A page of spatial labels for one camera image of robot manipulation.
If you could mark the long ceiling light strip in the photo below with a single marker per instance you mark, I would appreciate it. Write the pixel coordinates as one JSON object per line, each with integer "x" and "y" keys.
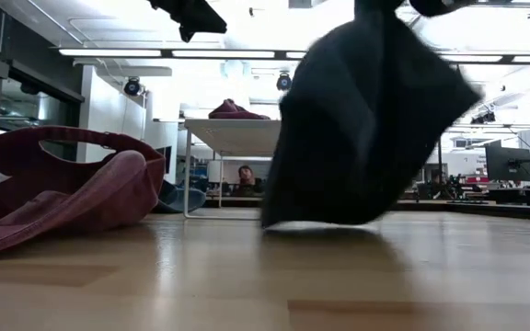
{"x": 108, "y": 53}

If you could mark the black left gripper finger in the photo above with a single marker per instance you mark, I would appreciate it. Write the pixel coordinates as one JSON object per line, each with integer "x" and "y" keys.
{"x": 205, "y": 18}
{"x": 173, "y": 11}

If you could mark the white perforated shelf rack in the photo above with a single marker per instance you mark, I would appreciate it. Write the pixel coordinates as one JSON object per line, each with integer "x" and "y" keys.
{"x": 233, "y": 133}

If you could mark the person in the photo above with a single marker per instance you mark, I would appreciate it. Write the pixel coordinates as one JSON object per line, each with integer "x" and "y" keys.
{"x": 246, "y": 177}

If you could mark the blue denim cap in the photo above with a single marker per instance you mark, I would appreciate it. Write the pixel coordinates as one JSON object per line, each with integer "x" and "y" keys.
{"x": 361, "y": 138}
{"x": 187, "y": 200}

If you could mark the red box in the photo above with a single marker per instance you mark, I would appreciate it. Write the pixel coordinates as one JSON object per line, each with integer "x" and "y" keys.
{"x": 476, "y": 179}

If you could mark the large computer monitor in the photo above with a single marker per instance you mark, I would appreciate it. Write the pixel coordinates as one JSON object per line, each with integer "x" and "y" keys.
{"x": 506, "y": 161}

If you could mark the small computer monitor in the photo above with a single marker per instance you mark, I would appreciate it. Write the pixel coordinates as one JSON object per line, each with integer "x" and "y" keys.
{"x": 167, "y": 154}

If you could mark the maroon cotton cap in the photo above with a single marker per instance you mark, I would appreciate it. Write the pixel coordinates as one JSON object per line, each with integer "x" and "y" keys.
{"x": 233, "y": 111}
{"x": 108, "y": 184}

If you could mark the dark background desk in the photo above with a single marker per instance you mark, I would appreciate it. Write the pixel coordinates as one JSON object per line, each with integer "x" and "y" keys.
{"x": 522, "y": 195}

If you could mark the black aluminium table frame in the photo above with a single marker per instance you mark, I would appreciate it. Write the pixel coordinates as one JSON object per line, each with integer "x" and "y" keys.
{"x": 476, "y": 210}

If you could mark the background robot station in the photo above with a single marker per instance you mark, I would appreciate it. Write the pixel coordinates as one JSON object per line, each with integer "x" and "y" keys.
{"x": 449, "y": 188}

